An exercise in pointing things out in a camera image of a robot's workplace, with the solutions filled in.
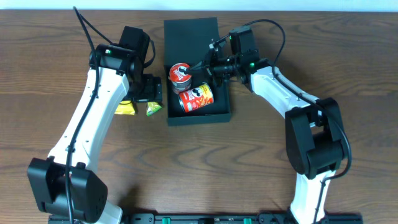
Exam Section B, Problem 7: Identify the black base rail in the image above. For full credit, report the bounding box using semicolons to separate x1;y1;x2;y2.
47;212;364;224

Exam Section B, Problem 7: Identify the red Pringles can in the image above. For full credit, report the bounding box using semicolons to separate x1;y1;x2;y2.
178;83;214;113

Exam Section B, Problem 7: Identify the right black cable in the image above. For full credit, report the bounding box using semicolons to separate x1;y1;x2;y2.
214;18;353;224

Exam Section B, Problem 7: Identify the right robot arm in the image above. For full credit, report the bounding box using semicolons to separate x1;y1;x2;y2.
181;24;357;223

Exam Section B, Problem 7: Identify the yellow snack packet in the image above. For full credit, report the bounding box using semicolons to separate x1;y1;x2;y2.
114;100;136;116

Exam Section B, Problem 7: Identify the black open gift box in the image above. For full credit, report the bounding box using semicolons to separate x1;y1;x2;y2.
164;17;231;126

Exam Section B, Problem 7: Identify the green snack packet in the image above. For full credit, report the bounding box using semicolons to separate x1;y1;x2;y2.
146;102;162;116

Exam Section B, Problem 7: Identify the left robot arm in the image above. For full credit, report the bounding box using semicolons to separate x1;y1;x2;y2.
27;26;162;223

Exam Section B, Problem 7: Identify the silver Pringles can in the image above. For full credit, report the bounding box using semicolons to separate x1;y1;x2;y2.
169;63;192;94

